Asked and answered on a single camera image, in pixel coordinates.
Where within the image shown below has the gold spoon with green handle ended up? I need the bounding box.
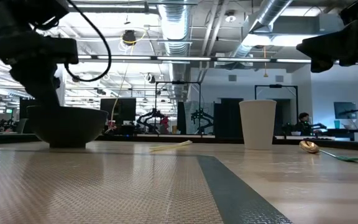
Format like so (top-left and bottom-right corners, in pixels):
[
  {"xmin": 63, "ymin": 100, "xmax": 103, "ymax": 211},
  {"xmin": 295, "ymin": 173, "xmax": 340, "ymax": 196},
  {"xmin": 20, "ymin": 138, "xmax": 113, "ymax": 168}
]
[{"xmin": 299, "ymin": 140, "xmax": 358, "ymax": 162}]

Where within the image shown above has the person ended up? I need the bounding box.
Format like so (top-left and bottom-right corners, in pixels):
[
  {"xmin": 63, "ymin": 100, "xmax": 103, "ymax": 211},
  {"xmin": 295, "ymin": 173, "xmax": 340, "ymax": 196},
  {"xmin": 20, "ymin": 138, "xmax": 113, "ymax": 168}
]
[{"xmin": 294, "ymin": 112, "xmax": 313, "ymax": 136}]

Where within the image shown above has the black ceiling camera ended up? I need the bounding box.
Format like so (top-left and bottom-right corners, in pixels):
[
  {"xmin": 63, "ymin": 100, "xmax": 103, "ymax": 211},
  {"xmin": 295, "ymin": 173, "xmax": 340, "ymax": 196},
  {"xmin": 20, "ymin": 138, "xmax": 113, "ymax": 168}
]
[{"xmin": 122, "ymin": 29, "xmax": 137, "ymax": 46}]

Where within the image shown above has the silver slanted ceiling duct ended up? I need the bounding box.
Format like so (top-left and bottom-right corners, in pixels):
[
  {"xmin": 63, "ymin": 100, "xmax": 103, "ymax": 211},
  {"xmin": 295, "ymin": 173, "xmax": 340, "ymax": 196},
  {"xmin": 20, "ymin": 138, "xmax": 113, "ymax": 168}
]
[{"xmin": 231, "ymin": 0, "xmax": 293, "ymax": 58}]

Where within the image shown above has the hanging yellow cord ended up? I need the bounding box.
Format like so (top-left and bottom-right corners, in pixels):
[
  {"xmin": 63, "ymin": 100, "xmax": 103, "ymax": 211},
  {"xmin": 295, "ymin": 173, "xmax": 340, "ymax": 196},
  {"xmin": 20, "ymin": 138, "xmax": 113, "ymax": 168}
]
[{"xmin": 262, "ymin": 45, "xmax": 269, "ymax": 78}]

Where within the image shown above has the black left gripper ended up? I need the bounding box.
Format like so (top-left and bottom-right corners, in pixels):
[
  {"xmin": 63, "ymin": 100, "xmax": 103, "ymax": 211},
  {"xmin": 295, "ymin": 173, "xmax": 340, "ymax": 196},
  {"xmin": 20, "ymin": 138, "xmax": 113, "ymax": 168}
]
[{"xmin": 0, "ymin": 30, "xmax": 79, "ymax": 107}]

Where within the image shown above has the black metal frame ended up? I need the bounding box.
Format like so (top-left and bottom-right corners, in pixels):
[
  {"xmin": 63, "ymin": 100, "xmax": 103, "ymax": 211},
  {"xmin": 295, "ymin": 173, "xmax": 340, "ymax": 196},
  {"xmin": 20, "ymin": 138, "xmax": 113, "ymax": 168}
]
[
  {"xmin": 254, "ymin": 83, "xmax": 300, "ymax": 126},
  {"xmin": 154, "ymin": 80, "xmax": 202, "ymax": 135}
]

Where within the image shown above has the silver ribbed ceiling duct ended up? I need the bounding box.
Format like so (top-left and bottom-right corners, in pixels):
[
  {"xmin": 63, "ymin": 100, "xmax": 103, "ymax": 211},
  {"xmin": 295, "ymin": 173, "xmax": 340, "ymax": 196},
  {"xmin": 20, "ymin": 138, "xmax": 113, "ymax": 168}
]
[{"xmin": 157, "ymin": 0, "xmax": 193, "ymax": 57}]

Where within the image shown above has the pale wooden chopstick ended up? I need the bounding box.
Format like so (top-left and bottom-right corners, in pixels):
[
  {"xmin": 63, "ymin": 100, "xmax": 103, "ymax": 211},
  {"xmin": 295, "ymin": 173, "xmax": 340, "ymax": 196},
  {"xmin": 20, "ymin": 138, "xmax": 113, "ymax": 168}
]
[
  {"xmin": 149, "ymin": 143, "xmax": 186, "ymax": 153},
  {"xmin": 149, "ymin": 139, "xmax": 193, "ymax": 151}
]

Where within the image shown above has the long ceiling light strip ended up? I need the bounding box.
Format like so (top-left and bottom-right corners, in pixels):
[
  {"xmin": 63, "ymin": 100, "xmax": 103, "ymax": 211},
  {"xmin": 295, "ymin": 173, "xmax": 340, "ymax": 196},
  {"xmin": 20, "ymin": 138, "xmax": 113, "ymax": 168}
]
[{"xmin": 0, "ymin": 54, "xmax": 358, "ymax": 64}]

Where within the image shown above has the beige woven placemat grey stripe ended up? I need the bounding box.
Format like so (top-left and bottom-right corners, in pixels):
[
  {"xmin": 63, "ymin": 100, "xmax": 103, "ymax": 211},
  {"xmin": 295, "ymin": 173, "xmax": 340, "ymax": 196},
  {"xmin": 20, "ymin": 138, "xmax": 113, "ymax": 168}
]
[{"xmin": 0, "ymin": 148, "xmax": 293, "ymax": 224}]

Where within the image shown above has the dark round bowl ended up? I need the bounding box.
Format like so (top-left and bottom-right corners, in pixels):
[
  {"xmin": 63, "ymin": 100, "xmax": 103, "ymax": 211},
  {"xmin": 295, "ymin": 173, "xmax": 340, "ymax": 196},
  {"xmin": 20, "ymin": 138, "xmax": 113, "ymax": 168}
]
[{"xmin": 26, "ymin": 105, "xmax": 109, "ymax": 149}]

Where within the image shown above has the large black screen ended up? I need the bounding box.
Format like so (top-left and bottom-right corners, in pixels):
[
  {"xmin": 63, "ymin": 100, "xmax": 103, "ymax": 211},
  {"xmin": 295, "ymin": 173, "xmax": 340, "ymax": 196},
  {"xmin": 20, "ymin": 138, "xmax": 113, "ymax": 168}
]
[{"xmin": 99, "ymin": 98, "xmax": 137, "ymax": 126}]

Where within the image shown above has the white paper cup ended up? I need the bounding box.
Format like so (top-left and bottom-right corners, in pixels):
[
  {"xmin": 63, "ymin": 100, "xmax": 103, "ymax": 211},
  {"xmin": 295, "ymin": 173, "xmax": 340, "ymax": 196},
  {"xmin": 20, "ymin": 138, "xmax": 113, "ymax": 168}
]
[{"xmin": 239, "ymin": 99, "xmax": 277, "ymax": 151}]

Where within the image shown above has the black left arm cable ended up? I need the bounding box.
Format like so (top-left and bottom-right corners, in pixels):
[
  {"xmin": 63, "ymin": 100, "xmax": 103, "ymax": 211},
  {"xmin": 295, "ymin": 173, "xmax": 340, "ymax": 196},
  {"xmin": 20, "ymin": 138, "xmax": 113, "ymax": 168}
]
[{"xmin": 63, "ymin": 0, "xmax": 112, "ymax": 83}]

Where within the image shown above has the wall monitor screen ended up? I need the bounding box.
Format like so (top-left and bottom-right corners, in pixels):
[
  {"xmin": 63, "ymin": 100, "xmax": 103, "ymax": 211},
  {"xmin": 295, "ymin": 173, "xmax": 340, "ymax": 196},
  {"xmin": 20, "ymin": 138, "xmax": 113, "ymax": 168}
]
[{"xmin": 333, "ymin": 101, "xmax": 358, "ymax": 120}]

